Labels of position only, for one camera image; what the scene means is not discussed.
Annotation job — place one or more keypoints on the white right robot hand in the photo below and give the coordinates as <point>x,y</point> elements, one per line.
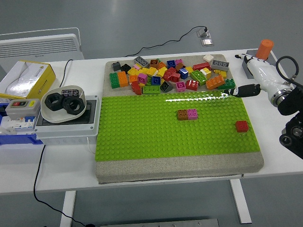
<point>265,75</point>

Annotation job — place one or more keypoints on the red square brick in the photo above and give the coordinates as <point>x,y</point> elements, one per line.
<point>168,73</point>
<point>191,85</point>
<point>175,77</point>
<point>242,126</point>

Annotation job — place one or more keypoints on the pink square brick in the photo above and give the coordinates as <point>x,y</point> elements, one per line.
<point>192,114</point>
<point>180,86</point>
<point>178,62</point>
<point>142,78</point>

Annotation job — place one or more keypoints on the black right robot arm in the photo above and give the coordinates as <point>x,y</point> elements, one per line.
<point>291,101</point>

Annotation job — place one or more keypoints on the green studded baseplate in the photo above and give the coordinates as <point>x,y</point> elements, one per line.
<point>146,134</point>

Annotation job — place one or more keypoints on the grey block holder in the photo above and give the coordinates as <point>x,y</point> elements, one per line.
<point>251,52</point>

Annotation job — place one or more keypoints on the orange cylinder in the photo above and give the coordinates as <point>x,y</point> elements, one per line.
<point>264,48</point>

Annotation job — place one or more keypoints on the dark green brick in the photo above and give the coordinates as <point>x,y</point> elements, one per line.
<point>228,84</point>

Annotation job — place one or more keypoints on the yellow small brick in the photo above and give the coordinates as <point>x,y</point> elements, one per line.
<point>221,73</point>
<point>141,85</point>

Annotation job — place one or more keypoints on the grey long brick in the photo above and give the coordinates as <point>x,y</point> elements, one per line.
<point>141,62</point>
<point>220,65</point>

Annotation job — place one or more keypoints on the orange long brick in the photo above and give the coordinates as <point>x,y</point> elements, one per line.
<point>122,79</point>
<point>215,82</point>

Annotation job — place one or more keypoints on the white square brick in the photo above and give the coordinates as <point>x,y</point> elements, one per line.
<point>208,58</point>

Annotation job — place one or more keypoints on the white and yellow brick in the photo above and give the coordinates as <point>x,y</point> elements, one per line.
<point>205,72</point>

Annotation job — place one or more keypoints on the red long brick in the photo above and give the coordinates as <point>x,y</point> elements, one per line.
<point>136,88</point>
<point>201,66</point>

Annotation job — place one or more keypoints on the closed metal floor socket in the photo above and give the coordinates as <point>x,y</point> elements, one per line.
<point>207,42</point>

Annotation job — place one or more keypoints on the open metal floor socket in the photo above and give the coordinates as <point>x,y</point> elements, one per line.
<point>206,35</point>

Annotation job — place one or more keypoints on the blue and white brick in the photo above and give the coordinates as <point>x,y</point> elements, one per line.
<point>183,73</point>

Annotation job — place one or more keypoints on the brown sloped brick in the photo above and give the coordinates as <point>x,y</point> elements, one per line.
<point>180,66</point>

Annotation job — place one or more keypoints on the brown square brick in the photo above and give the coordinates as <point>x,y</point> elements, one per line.
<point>183,115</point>
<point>154,63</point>

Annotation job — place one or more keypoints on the blue square brick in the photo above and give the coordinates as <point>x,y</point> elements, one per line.
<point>155,81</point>
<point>171,63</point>

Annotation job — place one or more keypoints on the dark grey sloped brick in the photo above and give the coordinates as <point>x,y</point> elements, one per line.
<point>166,87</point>

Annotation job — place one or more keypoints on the orange square brick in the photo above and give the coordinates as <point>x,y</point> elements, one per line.
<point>162,65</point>
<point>133,78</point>

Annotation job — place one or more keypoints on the lime green long brick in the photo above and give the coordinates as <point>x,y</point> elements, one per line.
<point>151,89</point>

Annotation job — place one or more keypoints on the lime green small brick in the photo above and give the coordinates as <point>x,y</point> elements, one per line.
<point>148,82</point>

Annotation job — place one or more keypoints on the light pink small brick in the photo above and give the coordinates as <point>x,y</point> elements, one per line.
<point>136,66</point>

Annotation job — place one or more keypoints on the white table leg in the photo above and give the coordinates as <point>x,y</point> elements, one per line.
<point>68,208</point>
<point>241,203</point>

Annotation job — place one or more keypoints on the grey-brown foam mat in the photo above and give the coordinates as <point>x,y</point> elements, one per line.
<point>165,170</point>

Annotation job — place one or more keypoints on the black brick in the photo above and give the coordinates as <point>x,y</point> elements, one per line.
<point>125,68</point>

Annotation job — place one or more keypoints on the dark grey small brick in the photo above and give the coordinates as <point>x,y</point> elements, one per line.
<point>116,66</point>

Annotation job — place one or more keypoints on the small dark terminal strip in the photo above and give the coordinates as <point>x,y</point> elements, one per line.
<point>69,92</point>

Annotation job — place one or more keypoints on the large black hex nut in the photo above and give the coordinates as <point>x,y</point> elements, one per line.
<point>48,101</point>
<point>67,108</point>

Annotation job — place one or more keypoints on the white plastic bowl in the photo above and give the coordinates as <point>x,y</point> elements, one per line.
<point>54,117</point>

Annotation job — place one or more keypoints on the yellow and white cardboard box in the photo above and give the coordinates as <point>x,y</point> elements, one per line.
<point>40,78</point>

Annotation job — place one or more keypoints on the white panel heater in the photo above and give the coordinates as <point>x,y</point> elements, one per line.
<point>35,47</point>

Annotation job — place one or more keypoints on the white and blue circuit breaker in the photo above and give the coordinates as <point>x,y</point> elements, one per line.
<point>26,121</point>

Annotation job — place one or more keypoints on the grey electrical enclosure box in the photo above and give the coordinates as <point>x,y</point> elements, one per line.
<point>71,132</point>

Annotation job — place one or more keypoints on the grey switch box red button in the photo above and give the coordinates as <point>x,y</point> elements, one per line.
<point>28,110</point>

